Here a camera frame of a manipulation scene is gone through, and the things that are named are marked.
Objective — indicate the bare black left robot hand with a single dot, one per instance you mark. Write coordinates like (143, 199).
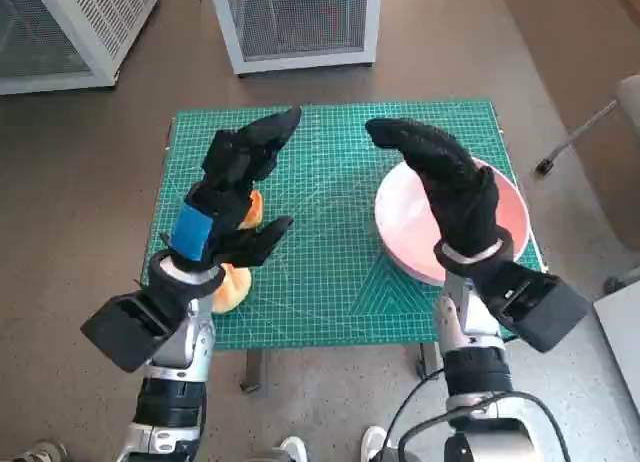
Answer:
(195, 232)

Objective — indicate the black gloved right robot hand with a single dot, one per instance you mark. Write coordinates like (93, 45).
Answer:
(460, 202)

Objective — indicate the pink bowl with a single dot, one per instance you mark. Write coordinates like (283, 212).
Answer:
(405, 217)

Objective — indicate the long striped toy bread loaf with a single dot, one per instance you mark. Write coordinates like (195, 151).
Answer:
(254, 209)

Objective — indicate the round toy bread bun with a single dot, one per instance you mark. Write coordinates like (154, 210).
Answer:
(232, 292)

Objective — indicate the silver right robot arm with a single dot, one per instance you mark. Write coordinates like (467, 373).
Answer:
(470, 332)

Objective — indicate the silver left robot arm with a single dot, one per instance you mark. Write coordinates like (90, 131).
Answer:
(190, 342)

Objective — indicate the green cutting mat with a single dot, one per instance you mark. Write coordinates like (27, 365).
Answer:
(325, 207)

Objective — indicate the black table leg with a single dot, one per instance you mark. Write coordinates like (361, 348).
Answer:
(429, 362)
(255, 372)

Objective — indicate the office chair with casters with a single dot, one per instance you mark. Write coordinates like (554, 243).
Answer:
(631, 132)

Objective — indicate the white cabinet with mesh door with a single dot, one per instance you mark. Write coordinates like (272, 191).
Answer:
(300, 22)

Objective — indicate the white shoe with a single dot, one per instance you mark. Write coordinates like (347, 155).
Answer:
(374, 444)
(295, 449)

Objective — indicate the white cabinet with perforated side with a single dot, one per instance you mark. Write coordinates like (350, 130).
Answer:
(45, 32)

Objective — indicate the person's foot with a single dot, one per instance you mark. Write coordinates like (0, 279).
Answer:
(40, 452)

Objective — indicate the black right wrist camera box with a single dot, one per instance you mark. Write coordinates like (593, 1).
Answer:
(545, 312)

